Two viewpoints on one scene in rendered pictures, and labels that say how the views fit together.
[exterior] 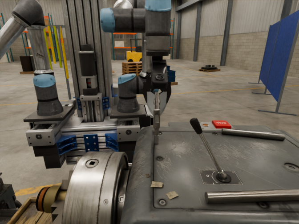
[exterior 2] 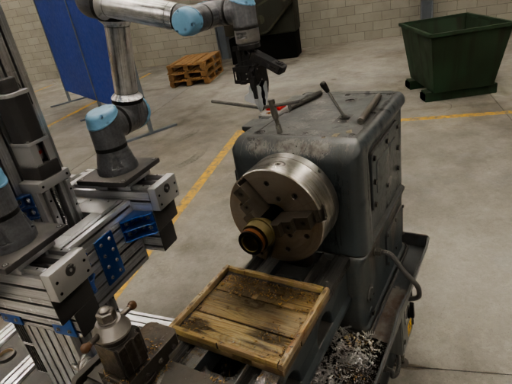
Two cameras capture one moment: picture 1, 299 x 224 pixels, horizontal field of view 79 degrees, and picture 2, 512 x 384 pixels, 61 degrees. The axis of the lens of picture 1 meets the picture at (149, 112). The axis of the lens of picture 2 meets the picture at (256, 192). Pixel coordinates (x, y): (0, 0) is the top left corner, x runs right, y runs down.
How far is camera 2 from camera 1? 1.19 m
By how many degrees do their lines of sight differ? 53
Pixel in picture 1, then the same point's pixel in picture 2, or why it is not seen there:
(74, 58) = not seen: outside the picture
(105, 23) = (196, 24)
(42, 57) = not seen: outside the picture
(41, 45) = not seen: outside the picture
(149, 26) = (248, 20)
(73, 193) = (302, 180)
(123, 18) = (207, 15)
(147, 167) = (312, 137)
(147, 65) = (131, 81)
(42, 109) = (17, 234)
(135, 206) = (349, 143)
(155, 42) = (256, 33)
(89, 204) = (315, 179)
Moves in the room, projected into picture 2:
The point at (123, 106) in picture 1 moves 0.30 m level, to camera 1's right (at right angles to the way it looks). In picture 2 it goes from (124, 162) to (174, 132)
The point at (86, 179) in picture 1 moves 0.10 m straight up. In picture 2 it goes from (295, 169) to (291, 136)
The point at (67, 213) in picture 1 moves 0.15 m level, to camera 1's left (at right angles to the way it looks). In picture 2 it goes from (312, 193) to (291, 220)
